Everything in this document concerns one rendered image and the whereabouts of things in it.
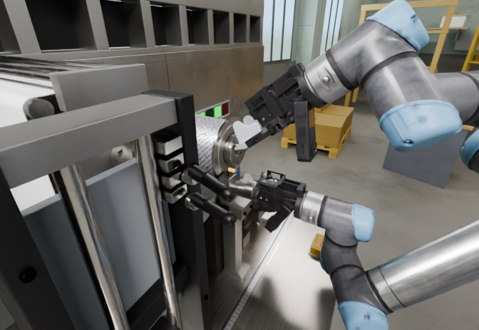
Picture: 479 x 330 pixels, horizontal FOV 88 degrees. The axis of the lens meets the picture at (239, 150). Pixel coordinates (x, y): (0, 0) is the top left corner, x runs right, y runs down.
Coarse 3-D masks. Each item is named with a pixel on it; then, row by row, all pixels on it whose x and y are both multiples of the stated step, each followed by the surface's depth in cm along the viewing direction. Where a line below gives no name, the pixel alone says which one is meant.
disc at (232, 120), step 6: (228, 120) 53; (234, 120) 56; (240, 120) 58; (222, 126) 52; (228, 126) 54; (222, 132) 52; (234, 132) 57; (216, 138) 51; (216, 144) 51; (216, 150) 52; (216, 156) 52; (216, 162) 53; (216, 168) 53; (234, 168) 61; (216, 174) 54
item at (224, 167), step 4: (232, 124) 55; (228, 128) 54; (232, 128) 55; (228, 132) 54; (232, 132) 56; (224, 136) 53; (220, 140) 52; (224, 140) 53; (220, 144) 52; (224, 144) 54; (220, 148) 53; (220, 152) 53; (220, 156) 53; (220, 160) 54; (220, 164) 54; (224, 164) 55; (220, 168) 55; (224, 168) 56
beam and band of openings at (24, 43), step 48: (0, 0) 44; (48, 0) 55; (96, 0) 57; (144, 0) 67; (192, 0) 82; (240, 0) 107; (0, 48) 50; (48, 48) 57; (96, 48) 59; (144, 48) 70; (192, 48) 87
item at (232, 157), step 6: (228, 138) 54; (234, 138) 54; (228, 144) 54; (234, 144) 54; (228, 150) 53; (234, 150) 54; (228, 156) 54; (234, 156) 55; (240, 156) 58; (228, 162) 55; (234, 162) 56; (240, 162) 58
